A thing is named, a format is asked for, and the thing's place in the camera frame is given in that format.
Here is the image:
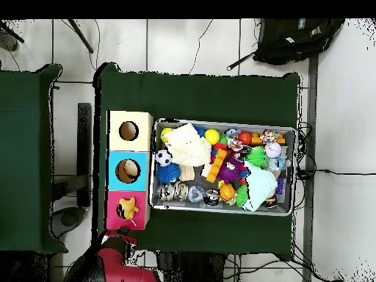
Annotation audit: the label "grey oval base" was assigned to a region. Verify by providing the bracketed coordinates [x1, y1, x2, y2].
[51, 206, 87, 239]

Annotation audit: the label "black upright panel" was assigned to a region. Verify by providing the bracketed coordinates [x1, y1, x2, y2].
[76, 102, 93, 208]

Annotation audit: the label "blue spiky ball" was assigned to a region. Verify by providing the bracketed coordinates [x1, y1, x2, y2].
[155, 162, 182, 185]

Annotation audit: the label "yellow seamed ball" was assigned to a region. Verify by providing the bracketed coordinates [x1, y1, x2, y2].
[204, 128, 221, 146]

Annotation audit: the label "silver mesh bin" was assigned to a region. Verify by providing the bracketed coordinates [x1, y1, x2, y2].
[149, 117, 297, 217]

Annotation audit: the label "orange toy basketball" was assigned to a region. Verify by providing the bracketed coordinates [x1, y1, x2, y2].
[218, 183, 236, 202]

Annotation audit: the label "dark green table cloth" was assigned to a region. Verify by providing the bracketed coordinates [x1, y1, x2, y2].
[93, 62, 300, 261]
[0, 64, 67, 253]

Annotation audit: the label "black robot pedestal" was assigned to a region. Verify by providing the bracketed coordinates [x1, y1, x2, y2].
[155, 250, 227, 282]

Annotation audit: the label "black floor cable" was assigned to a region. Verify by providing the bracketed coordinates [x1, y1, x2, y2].
[296, 168, 376, 177]

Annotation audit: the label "brown plush dog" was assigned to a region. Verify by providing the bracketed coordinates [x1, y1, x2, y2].
[117, 196, 140, 227]

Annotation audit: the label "cream waffle cloth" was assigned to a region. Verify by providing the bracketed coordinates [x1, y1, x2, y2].
[163, 122, 212, 167]

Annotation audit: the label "black white soccer ball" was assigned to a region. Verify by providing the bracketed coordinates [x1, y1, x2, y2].
[154, 148, 173, 167]

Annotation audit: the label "wooden box three holes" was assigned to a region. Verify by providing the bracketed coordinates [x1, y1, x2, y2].
[104, 109, 154, 231]

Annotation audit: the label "purple spiky monster toy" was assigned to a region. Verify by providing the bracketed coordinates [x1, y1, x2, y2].
[216, 156, 247, 184]

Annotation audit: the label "white baseball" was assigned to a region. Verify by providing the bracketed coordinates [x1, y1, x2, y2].
[264, 142, 283, 159]

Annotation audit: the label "black backpack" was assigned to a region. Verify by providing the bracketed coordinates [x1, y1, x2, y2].
[252, 18, 346, 66]

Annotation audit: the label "mint green waffle cloth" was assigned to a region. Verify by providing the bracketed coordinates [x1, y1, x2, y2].
[242, 160, 278, 212]

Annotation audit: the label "grey metal rail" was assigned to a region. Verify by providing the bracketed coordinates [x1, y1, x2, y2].
[302, 54, 319, 282]

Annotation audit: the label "orange toy building block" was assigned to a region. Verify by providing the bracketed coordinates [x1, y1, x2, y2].
[205, 148, 228, 184]

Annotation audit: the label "black tripod leg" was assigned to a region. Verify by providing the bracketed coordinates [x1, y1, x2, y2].
[0, 20, 25, 43]
[67, 18, 94, 54]

